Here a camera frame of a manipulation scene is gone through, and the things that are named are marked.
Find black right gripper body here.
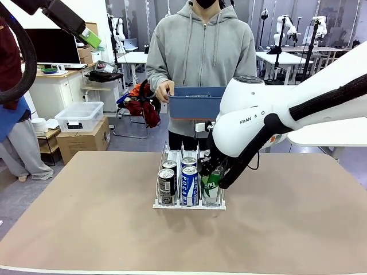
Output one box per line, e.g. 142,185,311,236
206,130,227,161

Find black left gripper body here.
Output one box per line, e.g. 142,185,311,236
41,0,87,40

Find blue plastic bin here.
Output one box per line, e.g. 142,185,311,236
167,85,227,120

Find person's left forearm grey sleeve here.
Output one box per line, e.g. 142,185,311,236
242,64,257,83

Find person's right forearm grey sleeve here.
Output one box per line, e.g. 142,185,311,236
145,67,173,87

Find blue Pocari beverage can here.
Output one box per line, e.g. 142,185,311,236
181,165,199,207
181,156,198,168

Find black beverage can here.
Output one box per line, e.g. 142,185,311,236
162,159,178,191
158,168,176,206

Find clear white can dispenser rack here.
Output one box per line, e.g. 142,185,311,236
153,140,227,211

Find person's right hand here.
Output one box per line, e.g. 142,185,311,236
155,80,176,104

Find cardboard box on cabinet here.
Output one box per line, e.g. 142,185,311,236
77,45,94,65

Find black computer monitor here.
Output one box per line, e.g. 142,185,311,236
24,27,81,65

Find dark box with white label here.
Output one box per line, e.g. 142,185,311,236
95,60,118,74

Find black bag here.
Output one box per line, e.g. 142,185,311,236
84,69,124,84

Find grey laptop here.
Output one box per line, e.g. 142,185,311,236
123,38,139,53

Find white background desk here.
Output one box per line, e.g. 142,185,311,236
116,51,149,87

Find small wood top side table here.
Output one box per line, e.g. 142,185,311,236
81,80,121,115

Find white cabinet desk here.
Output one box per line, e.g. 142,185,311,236
28,62,97,121

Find person in grey trousers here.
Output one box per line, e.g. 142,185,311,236
0,17,54,182

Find orange cloth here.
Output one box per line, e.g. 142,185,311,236
128,82,144,98

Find red jacket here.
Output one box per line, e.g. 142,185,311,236
124,99,161,129

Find clear plastic storage box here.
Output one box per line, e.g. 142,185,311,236
54,101,104,133

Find person in grey hoodie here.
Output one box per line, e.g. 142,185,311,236
145,0,257,152

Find white round container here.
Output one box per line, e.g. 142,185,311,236
30,117,49,135

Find small wood metal shelf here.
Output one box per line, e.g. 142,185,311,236
36,128,63,167

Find large brown cardboard box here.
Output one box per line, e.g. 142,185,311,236
56,116,111,166

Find black tripod stand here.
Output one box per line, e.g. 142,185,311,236
265,17,287,85

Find large white table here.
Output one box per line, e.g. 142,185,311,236
286,116,367,161

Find white background table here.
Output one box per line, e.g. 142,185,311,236
255,50,314,84

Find black pole stand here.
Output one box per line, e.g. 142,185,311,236
303,19,321,68

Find black lamp stand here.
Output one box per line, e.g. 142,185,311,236
259,7,270,52

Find long wooden workbench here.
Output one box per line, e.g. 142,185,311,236
282,45,353,75

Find left arm black cable sleeve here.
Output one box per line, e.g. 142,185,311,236
0,2,38,104

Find metal frame chair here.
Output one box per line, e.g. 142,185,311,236
113,80,161,140

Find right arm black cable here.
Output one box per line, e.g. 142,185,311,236
219,73,367,190

